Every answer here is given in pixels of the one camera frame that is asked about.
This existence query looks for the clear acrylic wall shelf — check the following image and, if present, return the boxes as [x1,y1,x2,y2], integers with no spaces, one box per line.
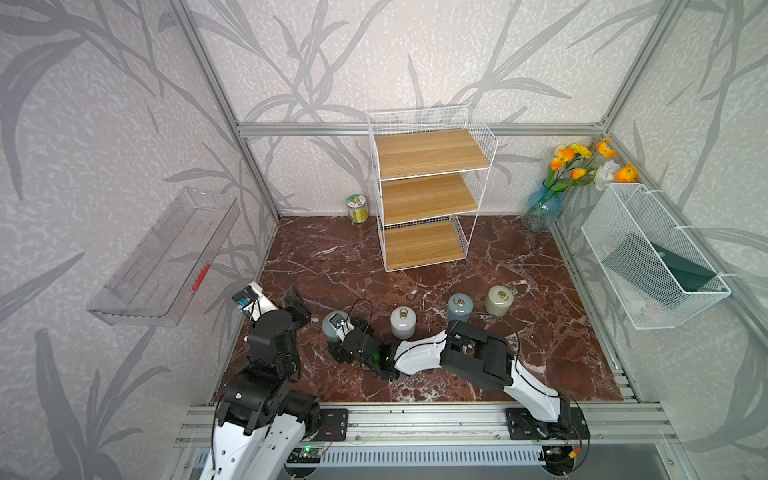
[86,187,241,327]

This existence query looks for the yellow sunflower seed can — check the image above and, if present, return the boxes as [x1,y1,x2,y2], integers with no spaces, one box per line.
[346,194,369,224]

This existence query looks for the orange yellow artificial flowers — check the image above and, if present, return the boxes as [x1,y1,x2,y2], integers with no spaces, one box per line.
[543,136,639,192]

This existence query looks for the white wire wall basket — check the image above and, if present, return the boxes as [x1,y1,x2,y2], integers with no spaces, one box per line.
[582,183,731,330]

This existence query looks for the white tea canister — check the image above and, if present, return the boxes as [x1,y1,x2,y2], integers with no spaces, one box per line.
[390,306,417,340]

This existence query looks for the blue glass vase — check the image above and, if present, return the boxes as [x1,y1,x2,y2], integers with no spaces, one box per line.
[522,184,564,233]

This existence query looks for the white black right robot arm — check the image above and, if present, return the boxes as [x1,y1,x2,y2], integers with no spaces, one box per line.
[322,313,591,440]

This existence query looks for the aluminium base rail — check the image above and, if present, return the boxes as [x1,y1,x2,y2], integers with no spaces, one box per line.
[173,400,679,448]

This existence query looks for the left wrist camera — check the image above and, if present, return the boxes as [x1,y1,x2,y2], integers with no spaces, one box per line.
[232,282,278,322]

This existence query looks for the dark green box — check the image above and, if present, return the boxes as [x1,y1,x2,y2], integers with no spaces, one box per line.
[603,233,716,297]

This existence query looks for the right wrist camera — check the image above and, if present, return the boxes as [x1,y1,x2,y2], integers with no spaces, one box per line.
[328,311,356,343]

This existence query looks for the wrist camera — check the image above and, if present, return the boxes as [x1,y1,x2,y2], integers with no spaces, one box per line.
[232,282,278,322]
[328,311,356,343]

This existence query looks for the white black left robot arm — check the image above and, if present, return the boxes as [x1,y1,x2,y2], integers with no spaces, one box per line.
[200,282,320,479]

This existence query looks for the small blue tea canister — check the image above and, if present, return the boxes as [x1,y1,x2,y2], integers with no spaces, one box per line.
[446,293,474,322]

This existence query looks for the white wire wooden shelf rack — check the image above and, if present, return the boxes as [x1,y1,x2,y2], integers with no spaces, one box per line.
[367,104,499,272]

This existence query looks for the beige tea canister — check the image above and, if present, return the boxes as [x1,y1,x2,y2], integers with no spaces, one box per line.
[484,285,516,317]

